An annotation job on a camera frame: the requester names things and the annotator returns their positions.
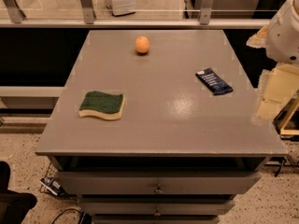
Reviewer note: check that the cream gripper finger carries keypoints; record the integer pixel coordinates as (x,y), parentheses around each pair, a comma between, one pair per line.
(275,90)

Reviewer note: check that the orange fruit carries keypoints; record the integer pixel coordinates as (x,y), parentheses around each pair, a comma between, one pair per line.
(142,44)

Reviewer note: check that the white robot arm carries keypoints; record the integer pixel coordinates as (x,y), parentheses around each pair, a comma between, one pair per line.
(280,38)

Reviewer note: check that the dark blue snack packet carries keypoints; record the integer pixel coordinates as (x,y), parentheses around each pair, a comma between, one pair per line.
(213,82)

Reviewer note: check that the grey drawer cabinet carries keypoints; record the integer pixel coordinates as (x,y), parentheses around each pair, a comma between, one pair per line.
(171,122)

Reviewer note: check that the green and yellow sponge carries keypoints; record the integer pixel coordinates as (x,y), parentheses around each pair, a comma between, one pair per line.
(102,105)

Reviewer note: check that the middle grey drawer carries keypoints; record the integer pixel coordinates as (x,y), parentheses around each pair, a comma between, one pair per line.
(155,207)

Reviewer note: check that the grey drawer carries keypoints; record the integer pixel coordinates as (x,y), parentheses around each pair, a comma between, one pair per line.
(155,207)
(157,183)

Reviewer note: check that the top grey drawer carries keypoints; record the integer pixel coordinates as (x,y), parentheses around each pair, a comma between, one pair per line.
(157,183)

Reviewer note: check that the small device on floor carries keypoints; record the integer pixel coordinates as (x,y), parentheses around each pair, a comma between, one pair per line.
(51,185)

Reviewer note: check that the black chair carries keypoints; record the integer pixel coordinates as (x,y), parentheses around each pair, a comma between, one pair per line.
(14,206)

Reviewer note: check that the yellow wooden frame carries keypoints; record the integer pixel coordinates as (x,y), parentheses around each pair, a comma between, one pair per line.
(282,125)

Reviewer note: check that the metal railing frame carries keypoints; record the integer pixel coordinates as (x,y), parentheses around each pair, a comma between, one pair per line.
(198,14)

